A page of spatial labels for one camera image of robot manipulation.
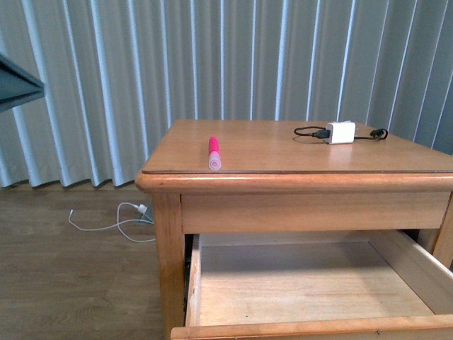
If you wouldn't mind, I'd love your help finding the dark panel edge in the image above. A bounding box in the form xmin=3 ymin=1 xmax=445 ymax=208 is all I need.
xmin=0 ymin=54 xmax=45 ymax=112

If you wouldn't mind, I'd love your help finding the black usb cable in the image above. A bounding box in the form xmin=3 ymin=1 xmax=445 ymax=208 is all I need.
xmin=294 ymin=126 xmax=389 ymax=142

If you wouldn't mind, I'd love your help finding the floor power outlet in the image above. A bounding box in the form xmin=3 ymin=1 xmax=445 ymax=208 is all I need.
xmin=137 ymin=204 xmax=154 ymax=224

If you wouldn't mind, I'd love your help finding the white charging cable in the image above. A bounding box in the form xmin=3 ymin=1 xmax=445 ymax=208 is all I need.
xmin=68 ymin=202 xmax=156 ymax=244

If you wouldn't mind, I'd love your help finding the wooden drawer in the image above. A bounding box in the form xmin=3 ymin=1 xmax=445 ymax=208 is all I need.
xmin=171 ymin=231 xmax=452 ymax=339

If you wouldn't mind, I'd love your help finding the pink highlighter marker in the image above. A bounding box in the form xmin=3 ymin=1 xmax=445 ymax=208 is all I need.
xmin=208 ymin=136 xmax=222 ymax=171

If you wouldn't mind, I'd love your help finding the white charger block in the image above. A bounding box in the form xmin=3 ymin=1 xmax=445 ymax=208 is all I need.
xmin=326 ymin=121 xmax=356 ymax=145

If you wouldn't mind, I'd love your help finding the pale pleated curtain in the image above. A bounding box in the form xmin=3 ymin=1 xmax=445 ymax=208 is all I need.
xmin=1 ymin=1 xmax=452 ymax=187

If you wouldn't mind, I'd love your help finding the wooden nightstand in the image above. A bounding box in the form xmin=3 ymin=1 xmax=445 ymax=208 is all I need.
xmin=135 ymin=120 xmax=452 ymax=339

